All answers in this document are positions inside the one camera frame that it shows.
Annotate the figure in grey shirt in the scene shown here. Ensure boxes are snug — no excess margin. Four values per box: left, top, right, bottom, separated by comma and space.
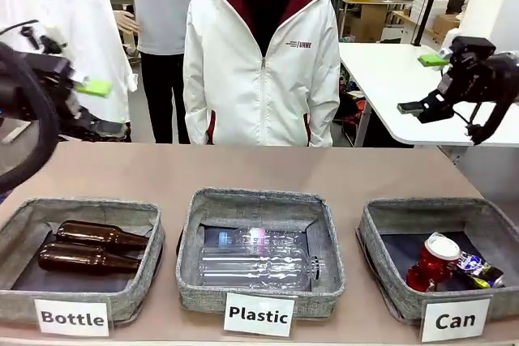
121, 0, 199, 144

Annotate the person's left forearm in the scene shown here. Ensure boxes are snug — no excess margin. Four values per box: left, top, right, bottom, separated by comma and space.
306, 62, 341, 147

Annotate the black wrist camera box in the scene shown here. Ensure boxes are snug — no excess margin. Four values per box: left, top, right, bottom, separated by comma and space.
450, 36, 496, 64

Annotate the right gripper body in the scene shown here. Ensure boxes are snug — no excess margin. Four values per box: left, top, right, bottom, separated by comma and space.
440, 52, 519, 105

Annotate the large clear plastic bottle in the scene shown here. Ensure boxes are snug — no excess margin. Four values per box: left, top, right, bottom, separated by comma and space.
198, 245, 326, 288

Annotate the crushed red can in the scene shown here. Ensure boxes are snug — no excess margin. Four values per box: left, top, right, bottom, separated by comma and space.
405, 231, 462, 293

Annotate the white Bottle label card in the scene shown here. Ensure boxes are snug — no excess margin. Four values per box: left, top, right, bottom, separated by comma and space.
33, 297, 113, 338

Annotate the cardboard box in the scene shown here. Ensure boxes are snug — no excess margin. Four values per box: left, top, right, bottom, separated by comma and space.
432, 12, 462, 39

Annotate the grey fabric basket labelled Bottle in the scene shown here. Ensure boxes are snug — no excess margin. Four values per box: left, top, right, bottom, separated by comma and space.
0, 197, 166, 325

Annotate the person in white maroon jacket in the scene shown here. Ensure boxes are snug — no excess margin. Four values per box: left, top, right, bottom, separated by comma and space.
182, 0, 341, 147

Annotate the beige mannequin hand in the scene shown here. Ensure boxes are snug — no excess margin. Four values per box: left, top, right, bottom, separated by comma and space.
114, 11, 141, 33

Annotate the white background table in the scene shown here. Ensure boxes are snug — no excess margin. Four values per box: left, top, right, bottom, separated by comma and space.
338, 41, 519, 147

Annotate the small clear water bottle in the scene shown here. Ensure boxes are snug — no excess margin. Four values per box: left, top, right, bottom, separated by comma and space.
217, 227, 304, 250

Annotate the white Can label card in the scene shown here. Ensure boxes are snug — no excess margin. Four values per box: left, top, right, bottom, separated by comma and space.
419, 298, 493, 343

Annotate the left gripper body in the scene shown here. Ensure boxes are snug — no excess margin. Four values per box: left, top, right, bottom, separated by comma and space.
0, 42, 81, 121

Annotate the thin black cable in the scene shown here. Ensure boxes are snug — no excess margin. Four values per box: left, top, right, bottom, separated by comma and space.
0, 19, 68, 54

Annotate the thick black cable loop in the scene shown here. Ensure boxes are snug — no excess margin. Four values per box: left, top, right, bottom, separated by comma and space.
0, 52, 61, 195

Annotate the grey fabric basket labelled Plastic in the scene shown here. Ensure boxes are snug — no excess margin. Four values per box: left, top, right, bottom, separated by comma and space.
175, 186, 346, 323

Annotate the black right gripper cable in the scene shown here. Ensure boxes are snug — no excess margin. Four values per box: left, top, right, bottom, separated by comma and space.
453, 100, 510, 145

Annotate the brown glass bottle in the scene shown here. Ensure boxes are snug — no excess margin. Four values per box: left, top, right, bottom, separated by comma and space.
54, 220, 150, 250
37, 242, 142, 275

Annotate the white Plastic label card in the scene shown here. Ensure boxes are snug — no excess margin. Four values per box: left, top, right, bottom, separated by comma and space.
222, 292, 296, 334

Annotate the crushed dark patterned can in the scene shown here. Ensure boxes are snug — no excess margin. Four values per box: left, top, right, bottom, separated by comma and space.
456, 250, 506, 289

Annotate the person's right forearm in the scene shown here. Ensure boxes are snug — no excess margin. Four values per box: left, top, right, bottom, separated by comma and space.
182, 62, 218, 146

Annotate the grey fabric basket labelled Can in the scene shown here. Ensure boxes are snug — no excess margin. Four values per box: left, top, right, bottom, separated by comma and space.
355, 196, 519, 325

